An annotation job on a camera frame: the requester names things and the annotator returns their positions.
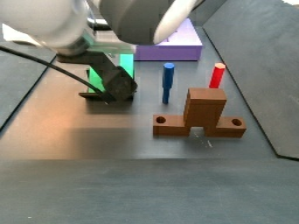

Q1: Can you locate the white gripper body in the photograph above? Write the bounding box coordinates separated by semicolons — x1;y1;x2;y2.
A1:
56;30;137;64

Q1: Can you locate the green U-shaped block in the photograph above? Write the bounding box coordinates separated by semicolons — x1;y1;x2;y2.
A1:
87;53;135;91

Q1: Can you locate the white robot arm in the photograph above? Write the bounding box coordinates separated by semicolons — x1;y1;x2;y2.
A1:
0;0;204;57

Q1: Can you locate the purple board with cross slot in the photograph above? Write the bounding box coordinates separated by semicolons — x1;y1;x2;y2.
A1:
135;18;203;61

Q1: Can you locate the blue hexagonal peg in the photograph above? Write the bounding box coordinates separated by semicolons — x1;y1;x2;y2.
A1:
163;63;175;104

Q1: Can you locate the red hexagonal peg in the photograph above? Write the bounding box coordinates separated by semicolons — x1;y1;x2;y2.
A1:
209;63;225;88

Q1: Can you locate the brown T-shaped block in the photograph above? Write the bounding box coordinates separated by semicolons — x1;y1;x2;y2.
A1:
153;87;247;138

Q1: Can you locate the black cable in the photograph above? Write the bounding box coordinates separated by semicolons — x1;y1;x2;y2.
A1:
0;45;117;104

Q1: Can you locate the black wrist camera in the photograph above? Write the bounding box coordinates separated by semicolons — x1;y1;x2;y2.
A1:
85;52;139;103

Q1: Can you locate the black angled fixture bracket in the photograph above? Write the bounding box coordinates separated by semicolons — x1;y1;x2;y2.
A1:
78;66;136;102

